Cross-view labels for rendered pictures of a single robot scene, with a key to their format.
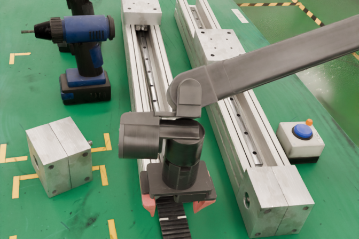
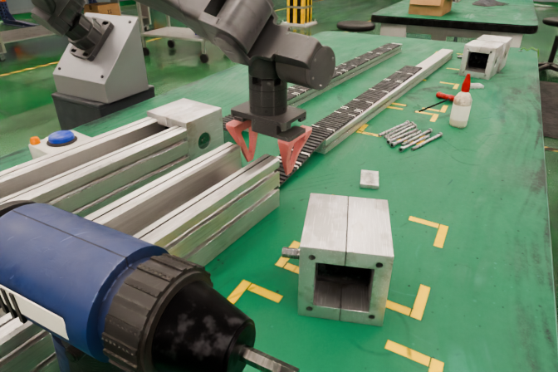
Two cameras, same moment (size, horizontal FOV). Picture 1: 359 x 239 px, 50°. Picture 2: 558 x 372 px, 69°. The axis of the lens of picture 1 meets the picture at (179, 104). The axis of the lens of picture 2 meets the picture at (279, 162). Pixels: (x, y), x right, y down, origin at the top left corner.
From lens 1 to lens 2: 0.94 m
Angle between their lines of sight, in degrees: 99
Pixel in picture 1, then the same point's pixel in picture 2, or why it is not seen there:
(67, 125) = (318, 232)
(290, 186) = (178, 106)
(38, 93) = not seen: outside the picture
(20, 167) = (403, 331)
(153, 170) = (285, 118)
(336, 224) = not seen: hidden behind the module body
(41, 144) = (377, 224)
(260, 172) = (180, 117)
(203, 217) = not seen: hidden behind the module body
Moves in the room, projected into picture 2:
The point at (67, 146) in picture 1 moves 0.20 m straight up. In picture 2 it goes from (340, 205) to (357, 19)
